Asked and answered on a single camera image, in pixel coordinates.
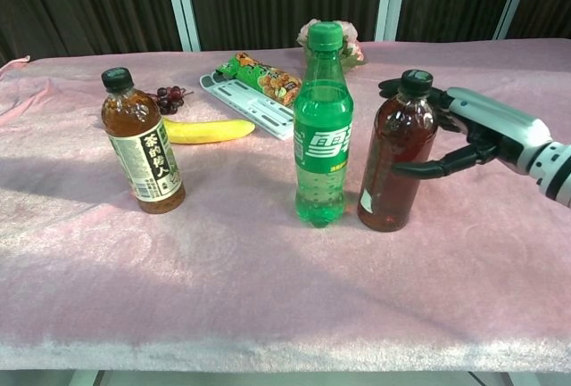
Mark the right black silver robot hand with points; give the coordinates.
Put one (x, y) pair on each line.
(495, 125)

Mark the red tea bottle without label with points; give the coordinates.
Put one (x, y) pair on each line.
(392, 136)

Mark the amber tea bottle with label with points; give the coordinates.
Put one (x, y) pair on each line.
(147, 161)

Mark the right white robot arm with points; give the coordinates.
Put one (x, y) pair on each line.
(551, 167)

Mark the pink artificial flower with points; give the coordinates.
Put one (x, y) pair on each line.
(353, 49)

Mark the green Sprite bottle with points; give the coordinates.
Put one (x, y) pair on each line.
(322, 145)

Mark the green snack packet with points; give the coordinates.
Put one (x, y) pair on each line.
(263, 76)

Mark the white plastic slotted tray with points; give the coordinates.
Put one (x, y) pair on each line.
(243, 100)

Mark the yellow banana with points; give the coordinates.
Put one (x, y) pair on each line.
(209, 131)

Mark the dark red grape bunch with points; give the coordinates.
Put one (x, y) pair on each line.
(170, 96)

